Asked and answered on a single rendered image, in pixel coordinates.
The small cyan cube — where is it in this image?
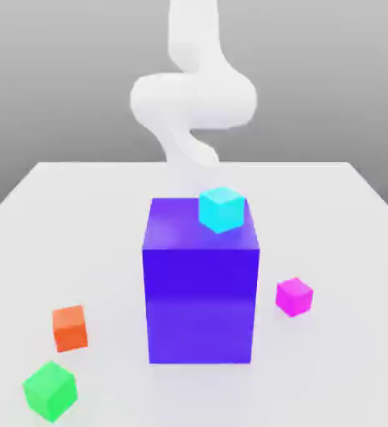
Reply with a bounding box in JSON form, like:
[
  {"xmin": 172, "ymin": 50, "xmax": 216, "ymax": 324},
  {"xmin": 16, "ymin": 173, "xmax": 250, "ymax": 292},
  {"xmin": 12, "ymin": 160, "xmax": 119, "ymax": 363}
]
[{"xmin": 198, "ymin": 186, "xmax": 248, "ymax": 235}]

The small magenta cube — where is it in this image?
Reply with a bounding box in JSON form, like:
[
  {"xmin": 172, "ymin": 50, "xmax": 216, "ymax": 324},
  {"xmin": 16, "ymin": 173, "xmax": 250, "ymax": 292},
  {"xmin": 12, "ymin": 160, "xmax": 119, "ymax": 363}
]
[{"xmin": 275, "ymin": 276, "xmax": 315, "ymax": 318}]

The small orange cube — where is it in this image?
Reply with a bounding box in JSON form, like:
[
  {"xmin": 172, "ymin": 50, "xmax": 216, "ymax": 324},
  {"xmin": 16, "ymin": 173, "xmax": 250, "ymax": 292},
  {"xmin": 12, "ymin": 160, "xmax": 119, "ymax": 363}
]
[{"xmin": 52, "ymin": 304, "xmax": 89, "ymax": 354}]

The small green cube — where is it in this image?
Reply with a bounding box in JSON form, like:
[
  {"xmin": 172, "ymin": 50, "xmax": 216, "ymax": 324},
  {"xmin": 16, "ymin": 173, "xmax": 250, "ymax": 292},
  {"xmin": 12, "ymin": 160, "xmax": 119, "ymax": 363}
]
[{"xmin": 22, "ymin": 359, "xmax": 78, "ymax": 424}]

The large purple box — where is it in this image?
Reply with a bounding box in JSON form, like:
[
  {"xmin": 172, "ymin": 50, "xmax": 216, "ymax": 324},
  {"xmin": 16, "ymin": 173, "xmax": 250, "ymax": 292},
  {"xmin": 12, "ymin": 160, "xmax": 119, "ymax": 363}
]
[{"xmin": 141, "ymin": 197, "xmax": 260, "ymax": 365}]

